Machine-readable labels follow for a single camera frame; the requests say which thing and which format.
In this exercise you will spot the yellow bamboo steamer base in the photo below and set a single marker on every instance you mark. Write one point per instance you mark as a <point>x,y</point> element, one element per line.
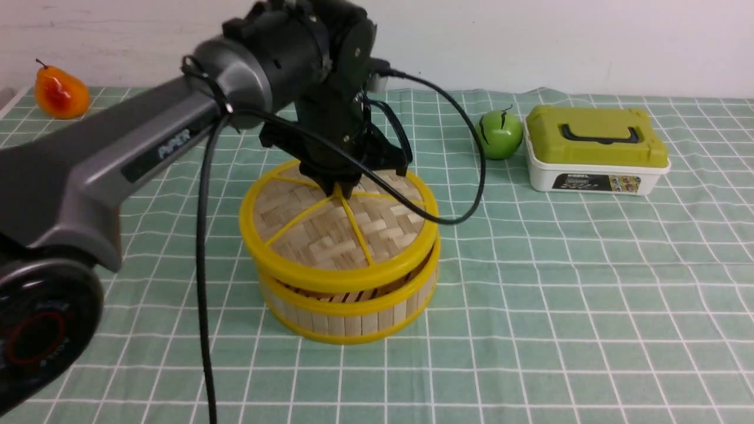
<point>356,317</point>

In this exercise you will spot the yellow woven bamboo steamer lid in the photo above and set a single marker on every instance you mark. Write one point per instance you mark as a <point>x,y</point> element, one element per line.
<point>304,238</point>

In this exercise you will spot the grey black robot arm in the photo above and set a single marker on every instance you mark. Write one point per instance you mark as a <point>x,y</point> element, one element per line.
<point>295,69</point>

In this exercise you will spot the green lidded white plastic box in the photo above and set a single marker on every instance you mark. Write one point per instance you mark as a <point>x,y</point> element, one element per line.
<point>602,150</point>

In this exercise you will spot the orange red toy pear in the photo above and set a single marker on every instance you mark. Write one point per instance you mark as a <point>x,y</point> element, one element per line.
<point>59,94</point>

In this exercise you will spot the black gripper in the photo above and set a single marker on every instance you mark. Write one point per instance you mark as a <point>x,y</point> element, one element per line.
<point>326,114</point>

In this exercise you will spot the green toy apple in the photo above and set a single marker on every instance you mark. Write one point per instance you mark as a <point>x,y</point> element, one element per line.
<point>501,133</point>

